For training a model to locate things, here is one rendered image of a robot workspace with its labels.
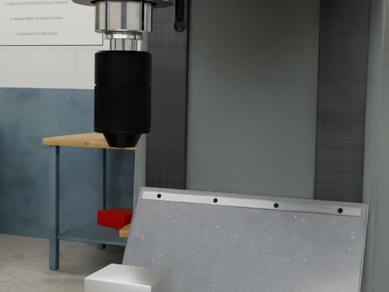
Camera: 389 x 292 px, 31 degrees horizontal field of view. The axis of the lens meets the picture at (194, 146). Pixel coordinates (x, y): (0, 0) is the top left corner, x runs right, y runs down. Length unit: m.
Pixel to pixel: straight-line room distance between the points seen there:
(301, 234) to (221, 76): 0.23
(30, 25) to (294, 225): 4.93
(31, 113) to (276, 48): 4.84
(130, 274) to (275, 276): 0.33
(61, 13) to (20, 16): 0.37
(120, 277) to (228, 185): 0.39
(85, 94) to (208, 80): 4.50
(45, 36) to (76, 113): 0.65
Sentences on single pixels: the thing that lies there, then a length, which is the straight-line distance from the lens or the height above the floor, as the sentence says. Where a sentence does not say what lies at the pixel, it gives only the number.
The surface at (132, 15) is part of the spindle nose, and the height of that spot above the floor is 1.29.
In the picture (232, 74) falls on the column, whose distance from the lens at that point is 0.94.
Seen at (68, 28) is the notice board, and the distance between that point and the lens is 5.54.
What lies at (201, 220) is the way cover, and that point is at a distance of 0.94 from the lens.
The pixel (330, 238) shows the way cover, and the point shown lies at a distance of 0.90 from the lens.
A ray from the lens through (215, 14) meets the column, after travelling 0.95.
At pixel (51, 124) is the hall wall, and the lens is 5.60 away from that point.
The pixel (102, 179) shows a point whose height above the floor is 0.53.
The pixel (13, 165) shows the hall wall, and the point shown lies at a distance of 5.83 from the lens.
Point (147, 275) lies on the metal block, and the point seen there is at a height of 1.08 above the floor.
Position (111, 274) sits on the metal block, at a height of 1.08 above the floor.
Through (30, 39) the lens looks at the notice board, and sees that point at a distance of 5.72.
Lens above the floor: 1.24
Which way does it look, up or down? 5 degrees down
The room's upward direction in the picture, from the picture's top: 1 degrees clockwise
